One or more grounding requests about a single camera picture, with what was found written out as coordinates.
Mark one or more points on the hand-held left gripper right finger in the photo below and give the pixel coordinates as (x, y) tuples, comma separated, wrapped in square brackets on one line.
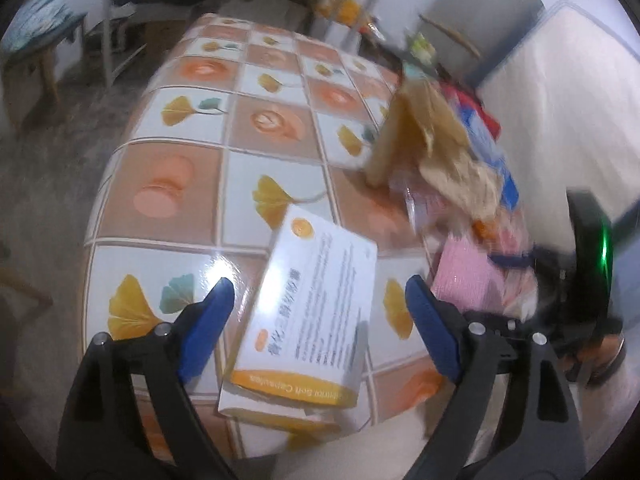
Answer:
[(430, 330)]

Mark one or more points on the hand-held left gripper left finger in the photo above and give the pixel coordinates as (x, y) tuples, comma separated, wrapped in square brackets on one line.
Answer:
[(210, 325)]

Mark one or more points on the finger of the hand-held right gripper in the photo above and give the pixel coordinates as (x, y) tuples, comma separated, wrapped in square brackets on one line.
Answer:
[(507, 260)]

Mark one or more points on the pink packet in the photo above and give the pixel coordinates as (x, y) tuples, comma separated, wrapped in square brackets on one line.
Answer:
[(460, 270)]

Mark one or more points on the white orange medicine box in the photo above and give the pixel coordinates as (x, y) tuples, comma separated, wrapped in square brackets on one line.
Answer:
[(300, 320)]

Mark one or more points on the person's right forearm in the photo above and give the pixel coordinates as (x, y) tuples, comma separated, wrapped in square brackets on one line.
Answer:
[(600, 355)]

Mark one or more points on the blue white packet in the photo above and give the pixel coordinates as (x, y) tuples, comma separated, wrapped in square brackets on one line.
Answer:
[(492, 145)]

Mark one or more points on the tile pattern tablecloth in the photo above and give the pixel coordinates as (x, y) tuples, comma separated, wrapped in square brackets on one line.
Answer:
[(175, 175)]

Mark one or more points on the white mattress with blue edge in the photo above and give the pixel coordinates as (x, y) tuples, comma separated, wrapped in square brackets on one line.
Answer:
[(565, 85)]

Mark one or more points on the wooden chair with black seat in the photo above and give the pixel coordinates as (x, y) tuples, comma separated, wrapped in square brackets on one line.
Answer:
[(450, 30)]

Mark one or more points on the grey refrigerator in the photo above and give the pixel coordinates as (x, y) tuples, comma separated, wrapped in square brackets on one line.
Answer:
[(480, 5)]

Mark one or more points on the yellow bag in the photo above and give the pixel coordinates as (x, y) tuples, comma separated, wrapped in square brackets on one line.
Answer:
[(347, 10)]

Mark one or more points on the small wooden table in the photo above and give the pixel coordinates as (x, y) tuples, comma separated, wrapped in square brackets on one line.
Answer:
[(47, 75)]

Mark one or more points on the blue patterned cloth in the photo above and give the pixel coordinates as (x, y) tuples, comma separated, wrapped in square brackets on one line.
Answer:
[(40, 15)]

